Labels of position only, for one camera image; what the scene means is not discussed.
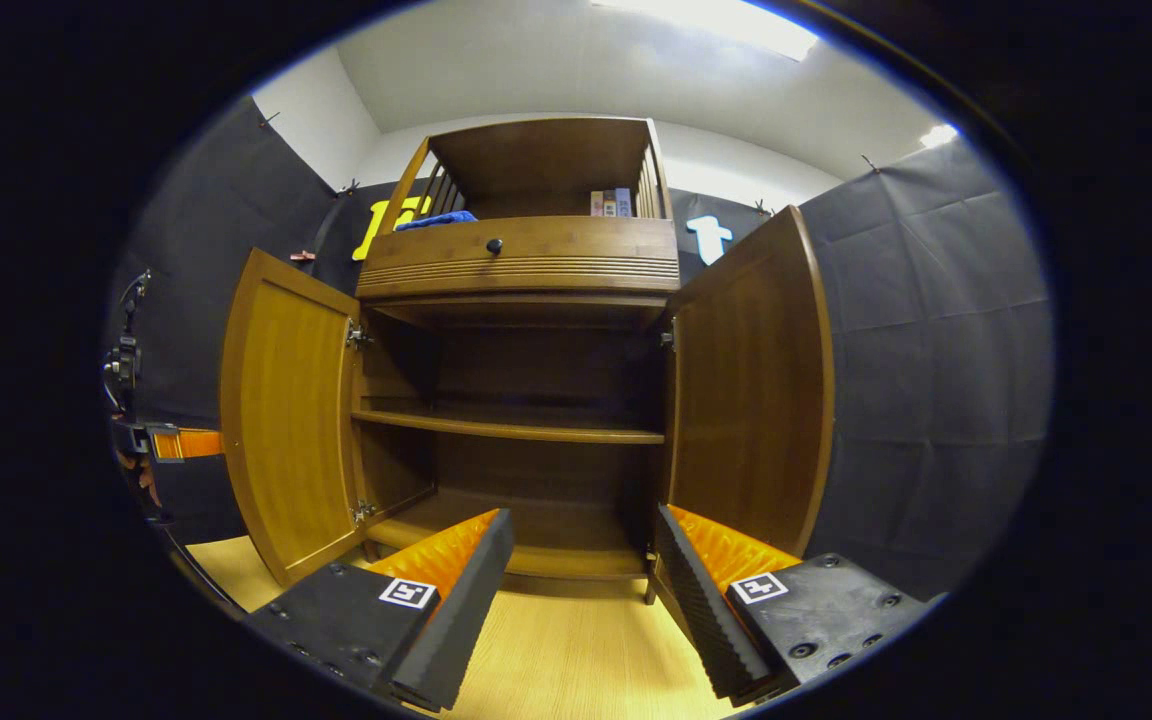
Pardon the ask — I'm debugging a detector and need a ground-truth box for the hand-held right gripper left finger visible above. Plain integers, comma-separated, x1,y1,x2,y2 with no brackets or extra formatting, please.
241,507,516,713

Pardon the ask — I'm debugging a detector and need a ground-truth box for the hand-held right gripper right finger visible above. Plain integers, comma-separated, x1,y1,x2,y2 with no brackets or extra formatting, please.
653,503,937,706

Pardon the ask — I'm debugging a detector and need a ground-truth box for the wooden cabinet door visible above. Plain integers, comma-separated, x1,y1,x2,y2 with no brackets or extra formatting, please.
219,248,367,586
661,205,835,559

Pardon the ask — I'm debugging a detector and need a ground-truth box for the wooden cabinet shelf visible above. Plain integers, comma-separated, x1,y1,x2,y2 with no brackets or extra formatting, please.
351,408,667,444

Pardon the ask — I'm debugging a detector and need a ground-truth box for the black device on stand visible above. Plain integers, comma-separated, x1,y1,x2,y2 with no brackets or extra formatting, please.
101,268,154,421

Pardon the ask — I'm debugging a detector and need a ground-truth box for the black backdrop cloth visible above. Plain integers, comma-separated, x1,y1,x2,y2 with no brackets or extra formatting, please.
106,95,1054,601

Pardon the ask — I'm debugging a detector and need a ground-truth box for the blue cloth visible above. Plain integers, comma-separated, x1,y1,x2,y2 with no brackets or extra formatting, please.
394,210,478,232

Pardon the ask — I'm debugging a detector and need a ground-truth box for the long ceiling light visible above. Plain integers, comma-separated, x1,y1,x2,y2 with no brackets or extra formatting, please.
591,0,822,61

